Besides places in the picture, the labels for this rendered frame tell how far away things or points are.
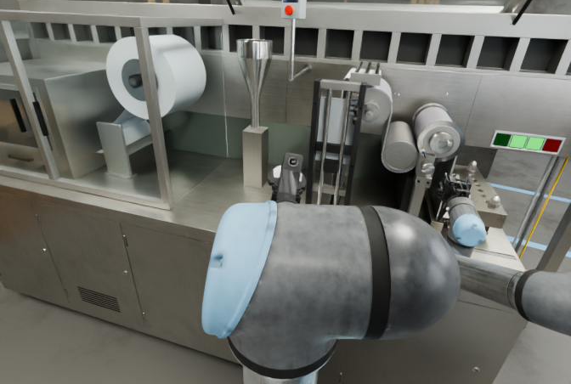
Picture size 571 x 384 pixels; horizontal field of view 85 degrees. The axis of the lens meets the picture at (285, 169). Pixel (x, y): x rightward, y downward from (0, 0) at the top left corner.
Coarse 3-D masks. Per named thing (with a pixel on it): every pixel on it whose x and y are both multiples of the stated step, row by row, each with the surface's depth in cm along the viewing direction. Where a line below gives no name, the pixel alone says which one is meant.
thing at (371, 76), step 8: (360, 64) 125; (368, 64) 126; (376, 64) 130; (352, 72) 102; (360, 72) 117; (368, 72) 106; (376, 72) 105; (352, 80) 103; (360, 80) 102; (368, 80) 102; (376, 80) 101
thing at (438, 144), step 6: (438, 132) 104; (444, 132) 104; (432, 138) 104; (438, 138) 103; (444, 138) 103; (450, 138) 102; (432, 144) 105; (438, 144) 104; (444, 144) 104; (432, 150) 106; (438, 150) 105; (444, 150) 105
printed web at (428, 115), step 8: (384, 80) 125; (368, 88) 105; (376, 88) 105; (384, 88) 109; (392, 104) 106; (392, 112) 107; (424, 112) 122; (432, 112) 117; (440, 112) 116; (416, 120) 125; (424, 120) 115; (432, 120) 109; (440, 120) 107; (448, 120) 108; (384, 128) 124; (416, 128) 121; (384, 136) 115; (416, 136) 119; (384, 144) 112; (416, 144) 117; (344, 168) 140
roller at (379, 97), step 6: (366, 90) 107; (372, 90) 106; (378, 90) 105; (366, 96) 107; (372, 96) 107; (378, 96) 106; (384, 96) 106; (378, 102) 107; (384, 102) 107; (384, 108) 107; (390, 108) 107; (384, 114) 108; (378, 120) 110; (384, 120) 109; (366, 126) 112; (372, 126) 111
